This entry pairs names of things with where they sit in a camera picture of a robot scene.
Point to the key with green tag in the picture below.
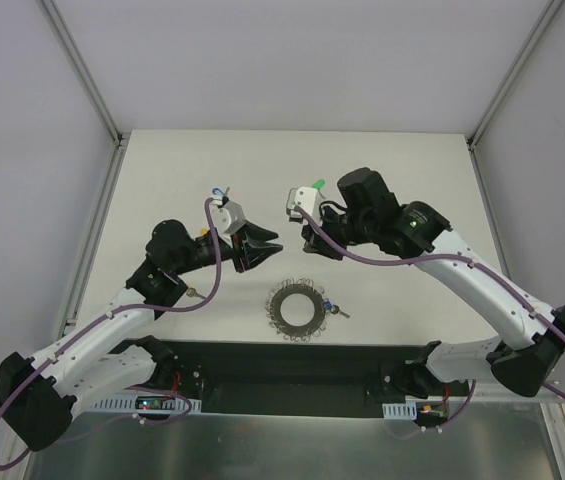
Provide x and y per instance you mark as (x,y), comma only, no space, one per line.
(319,184)

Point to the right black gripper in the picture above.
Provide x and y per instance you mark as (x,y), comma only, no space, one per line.
(322,242)

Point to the key with blue outlined tag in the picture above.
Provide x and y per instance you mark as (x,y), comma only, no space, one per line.
(216,191)

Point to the metal disc keyring holder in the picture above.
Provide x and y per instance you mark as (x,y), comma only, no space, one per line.
(297,309)

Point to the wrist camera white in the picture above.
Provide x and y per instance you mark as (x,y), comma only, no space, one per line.
(306,198)
(227,216)

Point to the key with yellow tag lower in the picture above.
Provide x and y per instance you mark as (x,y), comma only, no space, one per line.
(193,293)

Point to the key with solid blue tag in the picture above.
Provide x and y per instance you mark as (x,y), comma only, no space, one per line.
(335,310)

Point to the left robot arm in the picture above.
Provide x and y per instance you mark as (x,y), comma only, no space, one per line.
(42,394)

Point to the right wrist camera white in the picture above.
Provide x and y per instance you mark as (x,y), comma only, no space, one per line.
(306,198)

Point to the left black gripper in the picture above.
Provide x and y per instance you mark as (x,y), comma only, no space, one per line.
(240,248)

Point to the left aluminium frame post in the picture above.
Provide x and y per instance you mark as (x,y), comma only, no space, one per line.
(75,59)

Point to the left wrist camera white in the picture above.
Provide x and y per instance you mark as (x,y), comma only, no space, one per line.
(227,216)

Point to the aluminium frame post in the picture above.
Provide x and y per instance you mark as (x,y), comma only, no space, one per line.
(539,30)
(75,59)

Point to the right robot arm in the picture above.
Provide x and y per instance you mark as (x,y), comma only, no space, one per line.
(530,334)

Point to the right aluminium frame post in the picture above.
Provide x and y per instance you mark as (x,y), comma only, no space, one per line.
(539,30)

